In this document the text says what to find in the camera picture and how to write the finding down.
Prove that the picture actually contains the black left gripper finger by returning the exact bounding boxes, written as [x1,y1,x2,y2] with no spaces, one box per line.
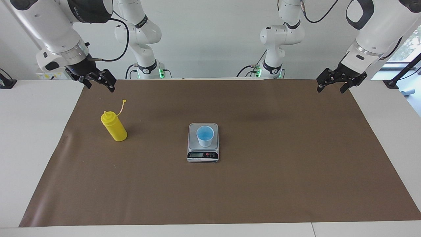
[316,68,339,93]
[340,71,368,94]

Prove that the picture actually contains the black base cable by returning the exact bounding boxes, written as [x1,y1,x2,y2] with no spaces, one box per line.
[125,64,138,80]
[236,49,267,78]

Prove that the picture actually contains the light blue plastic cup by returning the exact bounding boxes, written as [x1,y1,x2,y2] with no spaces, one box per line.
[196,126,214,147]

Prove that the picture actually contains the small black stand base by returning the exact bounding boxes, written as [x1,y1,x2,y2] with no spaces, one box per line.
[0,68,18,89]

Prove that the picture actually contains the black left base cable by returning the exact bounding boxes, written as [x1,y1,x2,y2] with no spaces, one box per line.
[236,49,267,78]

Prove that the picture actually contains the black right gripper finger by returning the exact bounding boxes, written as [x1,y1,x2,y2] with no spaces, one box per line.
[67,74,92,90]
[87,68,117,93]

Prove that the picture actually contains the silver digital kitchen scale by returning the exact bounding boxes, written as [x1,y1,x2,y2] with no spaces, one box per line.
[187,123,220,163]

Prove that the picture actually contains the yellow squeeze bottle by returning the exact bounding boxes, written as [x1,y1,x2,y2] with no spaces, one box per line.
[101,99,128,142]

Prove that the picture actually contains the white wall outlet box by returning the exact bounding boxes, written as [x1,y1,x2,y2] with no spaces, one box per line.
[36,70,70,80]

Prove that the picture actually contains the brown table mat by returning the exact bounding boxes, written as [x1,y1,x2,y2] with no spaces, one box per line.
[19,79,421,227]

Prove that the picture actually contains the black right base cable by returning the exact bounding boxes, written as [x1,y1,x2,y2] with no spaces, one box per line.
[125,64,138,80]

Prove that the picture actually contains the black tripod stand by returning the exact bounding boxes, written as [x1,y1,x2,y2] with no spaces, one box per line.
[383,53,421,90]

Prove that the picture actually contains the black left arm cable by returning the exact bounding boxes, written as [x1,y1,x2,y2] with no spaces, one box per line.
[300,0,339,24]

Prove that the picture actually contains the window with green view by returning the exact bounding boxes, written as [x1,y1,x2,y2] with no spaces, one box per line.
[386,25,421,64]

